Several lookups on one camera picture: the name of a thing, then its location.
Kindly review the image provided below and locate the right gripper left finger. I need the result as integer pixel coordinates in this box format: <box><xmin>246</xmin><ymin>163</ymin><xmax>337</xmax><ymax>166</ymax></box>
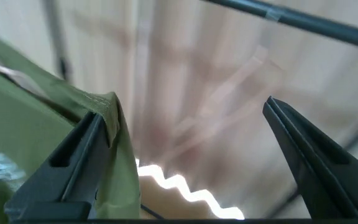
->
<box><xmin>3</xmin><ymin>111</ymin><xmax>111</xmax><ymax>220</ymax></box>

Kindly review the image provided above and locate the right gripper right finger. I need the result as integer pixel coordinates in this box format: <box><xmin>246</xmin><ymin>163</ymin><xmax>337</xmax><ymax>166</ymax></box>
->
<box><xmin>262</xmin><ymin>96</ymin><xmax>358</xmax><ymax>218</ymax></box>

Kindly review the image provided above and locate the green long-sleeved shirt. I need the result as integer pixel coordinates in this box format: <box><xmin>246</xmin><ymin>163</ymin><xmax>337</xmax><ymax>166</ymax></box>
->
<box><xmin>0</xmin><ymin>32</ymin><xmax>141</xmax><ymax>220</ymax></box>

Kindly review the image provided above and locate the black clothes rack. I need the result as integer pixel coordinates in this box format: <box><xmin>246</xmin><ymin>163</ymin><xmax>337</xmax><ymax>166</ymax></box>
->
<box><xmin>42</xmin><ymin>0</ymin><xmax>358</xmax><ymax>218</ymax></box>

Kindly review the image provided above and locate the beige curtain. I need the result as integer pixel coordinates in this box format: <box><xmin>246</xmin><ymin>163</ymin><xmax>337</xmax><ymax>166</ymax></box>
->
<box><xmin>0</xmin><ymin>0</ymin><xmax>358</xmax><ymax>218</ymax></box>

